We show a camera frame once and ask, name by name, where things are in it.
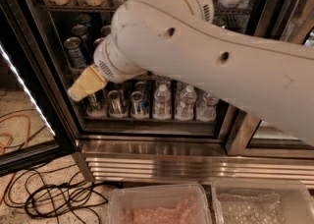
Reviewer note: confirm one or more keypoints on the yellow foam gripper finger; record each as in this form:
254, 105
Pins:
89, 82

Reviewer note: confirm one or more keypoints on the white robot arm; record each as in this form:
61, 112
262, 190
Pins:
177, 39

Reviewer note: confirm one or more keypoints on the bottom left silver can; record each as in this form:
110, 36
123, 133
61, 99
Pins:
96, 107

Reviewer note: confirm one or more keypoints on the front blue pepsi can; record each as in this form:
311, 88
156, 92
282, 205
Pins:
98, 41

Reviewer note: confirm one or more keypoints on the bottom middle silver can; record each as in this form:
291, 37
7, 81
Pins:
117, 106

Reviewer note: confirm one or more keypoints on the middle blue can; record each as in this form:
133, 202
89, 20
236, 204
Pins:
105, 30

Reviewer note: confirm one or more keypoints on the open glass fridge door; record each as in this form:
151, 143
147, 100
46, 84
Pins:
23, 56

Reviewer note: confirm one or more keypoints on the stainless steel fridge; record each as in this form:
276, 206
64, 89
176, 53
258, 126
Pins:
145, 151

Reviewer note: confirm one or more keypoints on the left water bottle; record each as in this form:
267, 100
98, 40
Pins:
162, 103

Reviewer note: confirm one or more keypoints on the water bottle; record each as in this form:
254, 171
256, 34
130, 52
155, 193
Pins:
185, 104
162, 103
206, 108

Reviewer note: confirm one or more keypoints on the middle water bottle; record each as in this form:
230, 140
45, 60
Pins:
185, 104

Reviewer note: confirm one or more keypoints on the right water bottle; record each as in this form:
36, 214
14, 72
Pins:
206, 108

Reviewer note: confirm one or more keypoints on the clear bin pink wrap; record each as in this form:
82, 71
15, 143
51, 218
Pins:
170, 204

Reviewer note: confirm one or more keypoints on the clear bin bubble wrap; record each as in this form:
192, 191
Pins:
261, 201

